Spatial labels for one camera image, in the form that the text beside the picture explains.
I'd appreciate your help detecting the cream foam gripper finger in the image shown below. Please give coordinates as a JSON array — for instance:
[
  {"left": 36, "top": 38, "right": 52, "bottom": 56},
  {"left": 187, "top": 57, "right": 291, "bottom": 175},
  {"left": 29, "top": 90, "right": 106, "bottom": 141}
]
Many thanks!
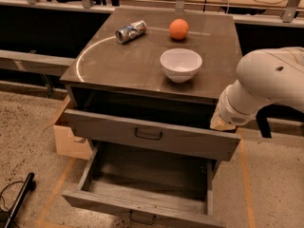
[{"left": 210, "top": 109, "right": 236, "bottom": 131}]

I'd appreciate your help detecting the grey top drawer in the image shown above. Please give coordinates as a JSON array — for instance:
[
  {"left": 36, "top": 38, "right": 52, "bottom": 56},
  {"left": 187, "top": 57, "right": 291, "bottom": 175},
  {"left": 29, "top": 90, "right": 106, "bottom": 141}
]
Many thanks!
[{"left": 65, "top": 91, "right": 240, "bottom": 161}]

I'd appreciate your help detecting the grey drawer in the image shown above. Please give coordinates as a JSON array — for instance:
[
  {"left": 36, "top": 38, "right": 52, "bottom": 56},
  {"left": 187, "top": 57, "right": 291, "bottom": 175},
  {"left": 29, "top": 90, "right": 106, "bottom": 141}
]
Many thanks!
[
  {"left": 63, "top": 142, "right": 226, "bottom": 228},
  {"left": 65, "top": 91, "right": 240, "bottom": 161}
]

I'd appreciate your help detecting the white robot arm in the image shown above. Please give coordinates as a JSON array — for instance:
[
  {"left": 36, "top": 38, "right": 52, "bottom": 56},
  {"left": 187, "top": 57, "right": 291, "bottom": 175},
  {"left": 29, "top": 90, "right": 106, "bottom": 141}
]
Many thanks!
[{"left": 210, "top": 47, "right": 304, "bottom": 131}]

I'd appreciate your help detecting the grey drawer cabinet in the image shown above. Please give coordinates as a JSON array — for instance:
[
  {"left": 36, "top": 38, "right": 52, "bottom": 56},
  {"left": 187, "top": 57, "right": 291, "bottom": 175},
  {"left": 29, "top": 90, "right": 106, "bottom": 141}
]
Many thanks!
[{"left": 59, "top": 7, "right": 245, "bottom": 207}]

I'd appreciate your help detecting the grey bottom drawer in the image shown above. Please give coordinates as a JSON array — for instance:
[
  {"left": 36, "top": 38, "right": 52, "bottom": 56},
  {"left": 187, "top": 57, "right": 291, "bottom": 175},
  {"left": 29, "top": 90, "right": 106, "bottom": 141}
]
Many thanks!
[{"left": 63, "top": 142, "right": 226, "bottom": 228}]

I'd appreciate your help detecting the white bowl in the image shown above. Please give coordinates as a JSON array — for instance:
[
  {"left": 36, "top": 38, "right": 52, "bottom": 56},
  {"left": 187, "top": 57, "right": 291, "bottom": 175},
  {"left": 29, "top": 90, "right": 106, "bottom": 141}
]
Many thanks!
[{"left": 160, "top": 48, "right": 202, "bottom": 83}]

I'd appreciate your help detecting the orange fruit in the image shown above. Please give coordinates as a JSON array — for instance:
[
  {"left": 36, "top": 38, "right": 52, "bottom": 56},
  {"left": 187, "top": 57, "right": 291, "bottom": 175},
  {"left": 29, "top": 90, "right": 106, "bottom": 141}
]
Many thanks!
[{"left": 169, "top": 19, "right": 189, "bottom": 40}]

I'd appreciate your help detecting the crushed silver soda can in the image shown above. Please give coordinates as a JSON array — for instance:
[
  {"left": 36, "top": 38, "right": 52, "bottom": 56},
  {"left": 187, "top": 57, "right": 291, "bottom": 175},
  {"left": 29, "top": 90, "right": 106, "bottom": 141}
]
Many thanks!
[{"left": 115, "top": 20, "right": 147, "bottom": 44}]

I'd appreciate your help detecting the cardboard box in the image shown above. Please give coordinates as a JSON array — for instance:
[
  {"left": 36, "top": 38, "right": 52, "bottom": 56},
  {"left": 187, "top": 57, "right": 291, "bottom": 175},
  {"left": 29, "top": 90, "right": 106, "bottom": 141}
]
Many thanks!
[{"left": 46, "top": 96, "right": 92, "bottom": 160}]

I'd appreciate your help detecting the black cable on floor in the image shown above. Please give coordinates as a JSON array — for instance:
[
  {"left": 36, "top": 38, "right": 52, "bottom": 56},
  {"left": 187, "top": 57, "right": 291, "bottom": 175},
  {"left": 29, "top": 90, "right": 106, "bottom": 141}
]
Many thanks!
[{"left": 0, "top": 180, "right": 27, "bottom": 214}]

